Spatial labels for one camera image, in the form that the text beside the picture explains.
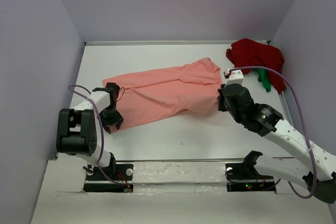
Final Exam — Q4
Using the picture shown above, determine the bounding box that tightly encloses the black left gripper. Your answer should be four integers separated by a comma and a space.
96, 105, 123, 134

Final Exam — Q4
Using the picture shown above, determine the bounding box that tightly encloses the pink t shirt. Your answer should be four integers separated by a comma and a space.
102, 58, 223, 130

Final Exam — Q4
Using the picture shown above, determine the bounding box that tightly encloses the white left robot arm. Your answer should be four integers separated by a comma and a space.
56, 82, 123, 179

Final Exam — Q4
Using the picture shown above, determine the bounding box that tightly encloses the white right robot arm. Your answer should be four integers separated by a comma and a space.
218, 83, 335, 204

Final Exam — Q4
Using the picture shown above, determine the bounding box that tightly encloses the green t shirt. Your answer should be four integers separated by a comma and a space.
255, 68, 272, 93

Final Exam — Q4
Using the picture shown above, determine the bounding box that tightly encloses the red t shirt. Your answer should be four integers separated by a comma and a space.
226, 38, 287, 91

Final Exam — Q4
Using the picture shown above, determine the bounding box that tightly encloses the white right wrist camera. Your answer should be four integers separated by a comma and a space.
223, 69, 244, 85

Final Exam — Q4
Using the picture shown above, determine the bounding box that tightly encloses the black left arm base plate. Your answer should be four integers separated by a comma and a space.
83, 163, 134, 193

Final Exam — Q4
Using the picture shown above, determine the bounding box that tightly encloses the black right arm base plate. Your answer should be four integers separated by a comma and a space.
225, 163, 277, 193

